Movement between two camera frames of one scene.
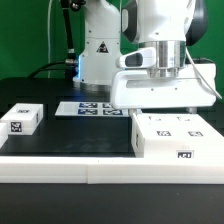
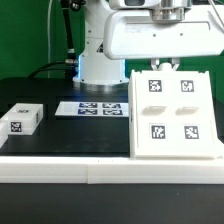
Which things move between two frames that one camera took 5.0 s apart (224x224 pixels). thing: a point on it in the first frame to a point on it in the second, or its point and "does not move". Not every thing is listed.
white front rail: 105,170 does not move
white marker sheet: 89,109 does not move
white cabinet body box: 182,135 does not move
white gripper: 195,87 to 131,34
